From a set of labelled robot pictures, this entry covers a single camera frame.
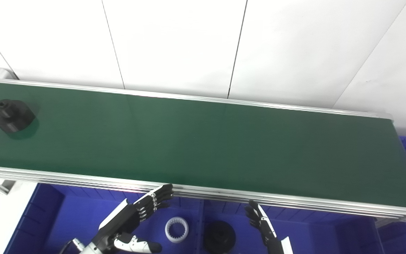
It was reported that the white toothed ring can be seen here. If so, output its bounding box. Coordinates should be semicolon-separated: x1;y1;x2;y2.
165;217;189;243

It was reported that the green conveyor belt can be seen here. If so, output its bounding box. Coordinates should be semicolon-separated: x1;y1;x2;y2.
0;80;406;209

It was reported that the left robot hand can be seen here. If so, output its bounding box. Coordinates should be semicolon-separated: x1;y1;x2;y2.
91;183;174;254

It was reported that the black flanged round part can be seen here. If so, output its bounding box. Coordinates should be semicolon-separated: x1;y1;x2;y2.
203;221;236;254
0;99;36;133

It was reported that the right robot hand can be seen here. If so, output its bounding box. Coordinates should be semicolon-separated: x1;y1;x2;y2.
244;200;294;254

